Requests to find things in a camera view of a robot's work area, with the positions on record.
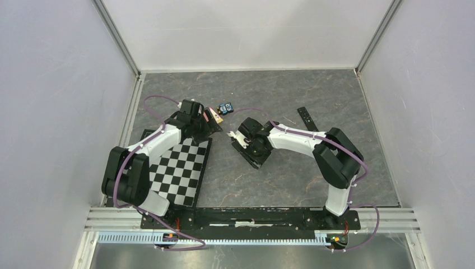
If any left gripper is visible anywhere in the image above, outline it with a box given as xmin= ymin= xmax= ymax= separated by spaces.
xmin=190 ymin=108 xmax=222 ymax=145

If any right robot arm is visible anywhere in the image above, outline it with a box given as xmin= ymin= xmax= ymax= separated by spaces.
xmin=227 ymin=118 xmax=365 ymax=229

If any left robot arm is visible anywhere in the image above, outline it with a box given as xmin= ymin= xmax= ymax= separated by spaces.
xmin=101 ymin=99 xmax=222 ymax=229

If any red yellow small box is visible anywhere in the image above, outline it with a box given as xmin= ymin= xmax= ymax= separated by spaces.
xmin=209 ymin=108 xmax=223 ymax=124

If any checkerboard calibration board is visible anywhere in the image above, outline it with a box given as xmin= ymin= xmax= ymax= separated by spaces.
xmin=150 ymin=138 xmax=212 ymax=208

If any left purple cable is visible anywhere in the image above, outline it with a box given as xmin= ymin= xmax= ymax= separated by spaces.
xmin=112 ymin=95 xmax=207 ymax=251

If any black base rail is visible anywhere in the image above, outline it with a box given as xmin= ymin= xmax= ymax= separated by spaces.
xmin=163 ymin=206 xmax=361 ymax=240

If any white cable comb strip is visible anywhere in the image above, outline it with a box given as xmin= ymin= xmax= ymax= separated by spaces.
xmin=97 ymin=230 xmax=330 ymax=247

